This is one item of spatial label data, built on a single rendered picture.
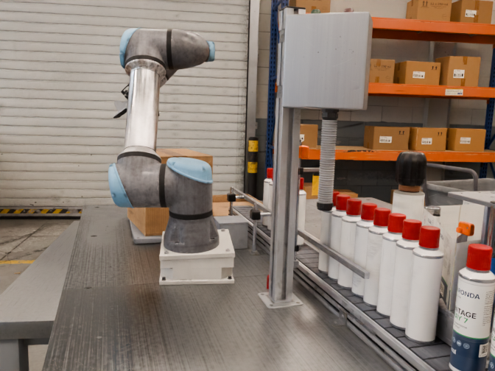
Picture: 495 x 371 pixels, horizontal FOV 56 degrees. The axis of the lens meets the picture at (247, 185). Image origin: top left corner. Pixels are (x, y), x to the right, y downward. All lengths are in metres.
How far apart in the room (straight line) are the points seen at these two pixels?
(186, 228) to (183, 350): 0.38
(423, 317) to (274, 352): 0.28
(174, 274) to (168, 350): 0.34
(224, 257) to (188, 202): 0.17
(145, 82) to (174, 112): 4.07
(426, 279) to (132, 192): 0.71
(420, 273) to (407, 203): 0.51
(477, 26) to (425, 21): 0.58
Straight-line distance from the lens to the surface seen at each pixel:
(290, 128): 1.06
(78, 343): 0.99
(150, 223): 1.60
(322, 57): 0.99
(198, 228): 1.21
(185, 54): 1.39
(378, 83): 5.11
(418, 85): 5.29
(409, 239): 0.90
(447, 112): 6.38
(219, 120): 5.42
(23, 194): 5.77
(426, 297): 0.88
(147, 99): 1.31
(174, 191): 1.18
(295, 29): 1.01
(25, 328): 1.12
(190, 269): 1.22
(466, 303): 0.79
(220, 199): 2.28
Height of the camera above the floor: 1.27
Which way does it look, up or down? 9 degrees down
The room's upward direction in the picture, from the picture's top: 2 degrees clockwise
